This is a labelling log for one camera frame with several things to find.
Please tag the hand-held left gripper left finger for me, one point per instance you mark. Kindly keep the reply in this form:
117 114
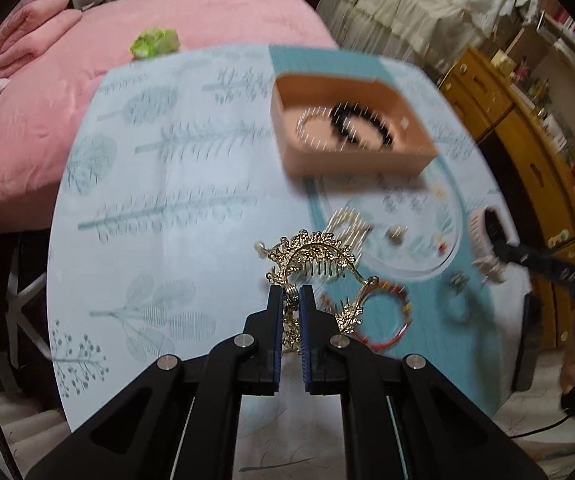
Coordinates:
278 330

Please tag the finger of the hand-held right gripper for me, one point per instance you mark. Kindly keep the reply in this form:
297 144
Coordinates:
542 262

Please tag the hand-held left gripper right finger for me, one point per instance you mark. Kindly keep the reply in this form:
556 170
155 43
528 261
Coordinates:
306 340

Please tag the pink hair claw clip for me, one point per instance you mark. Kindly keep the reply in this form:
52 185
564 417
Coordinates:
477 230

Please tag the gold tiara hair comb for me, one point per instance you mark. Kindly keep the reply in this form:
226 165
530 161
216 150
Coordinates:
317 250

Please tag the pink jewelry box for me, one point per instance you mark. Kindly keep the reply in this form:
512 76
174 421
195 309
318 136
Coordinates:
347 160

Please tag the small dark hair clip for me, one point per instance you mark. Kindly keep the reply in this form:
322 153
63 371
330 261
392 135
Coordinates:
460 281

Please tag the small red earring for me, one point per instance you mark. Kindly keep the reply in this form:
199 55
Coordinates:
441 246

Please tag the clear glass plate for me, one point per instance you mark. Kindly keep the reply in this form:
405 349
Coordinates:
417 255

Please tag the small gold hair comb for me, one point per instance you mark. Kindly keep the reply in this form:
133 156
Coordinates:
347 220

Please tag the wooden dresser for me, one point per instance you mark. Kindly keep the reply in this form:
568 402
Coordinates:
517 125

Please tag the tree print tablecloth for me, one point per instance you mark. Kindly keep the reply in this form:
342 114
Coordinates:
167 185

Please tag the cream mug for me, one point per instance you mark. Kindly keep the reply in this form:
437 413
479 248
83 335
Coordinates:
502 62

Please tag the cluttered bookshelf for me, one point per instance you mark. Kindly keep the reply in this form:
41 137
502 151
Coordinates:
572 45

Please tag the cream lace covered piano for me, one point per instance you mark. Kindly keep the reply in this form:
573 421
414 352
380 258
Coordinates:
407 5

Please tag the green packet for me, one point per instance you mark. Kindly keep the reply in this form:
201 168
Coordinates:
155 44

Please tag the pink bed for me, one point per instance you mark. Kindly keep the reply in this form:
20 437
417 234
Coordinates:
92 60

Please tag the folded pink quilt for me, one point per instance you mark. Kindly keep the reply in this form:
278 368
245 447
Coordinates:
27 35

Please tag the white table leg frame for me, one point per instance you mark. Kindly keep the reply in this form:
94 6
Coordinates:
27 310

